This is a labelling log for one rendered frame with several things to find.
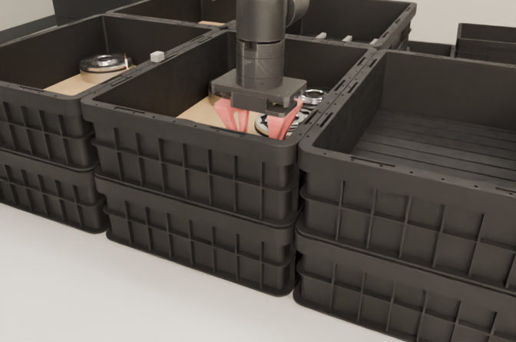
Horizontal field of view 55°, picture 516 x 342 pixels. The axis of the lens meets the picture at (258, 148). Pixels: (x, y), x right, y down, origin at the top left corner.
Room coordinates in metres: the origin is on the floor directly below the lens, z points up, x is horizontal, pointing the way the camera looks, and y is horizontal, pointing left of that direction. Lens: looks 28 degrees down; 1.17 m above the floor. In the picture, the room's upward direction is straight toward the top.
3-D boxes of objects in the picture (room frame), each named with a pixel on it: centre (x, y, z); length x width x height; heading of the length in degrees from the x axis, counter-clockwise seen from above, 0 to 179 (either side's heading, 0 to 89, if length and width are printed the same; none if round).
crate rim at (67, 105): (0.83, 0.29, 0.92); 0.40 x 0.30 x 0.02; 155
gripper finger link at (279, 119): (0.56, -0.01, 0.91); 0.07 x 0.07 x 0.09; 64
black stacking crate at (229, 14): (1.19, 0.12, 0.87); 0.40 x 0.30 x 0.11; 155
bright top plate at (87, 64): (0.96, 0.31, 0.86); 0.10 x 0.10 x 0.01
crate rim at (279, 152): (0.70, 0.01, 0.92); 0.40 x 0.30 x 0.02; 155
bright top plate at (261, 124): (0.67, -0.05, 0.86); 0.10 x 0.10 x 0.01
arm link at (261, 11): (0.57, -0.01, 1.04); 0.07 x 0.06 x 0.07; 158
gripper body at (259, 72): (0.57, 0.00, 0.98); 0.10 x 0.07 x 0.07; 64
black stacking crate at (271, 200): (0.70, 0.01, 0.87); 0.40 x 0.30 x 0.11; 155
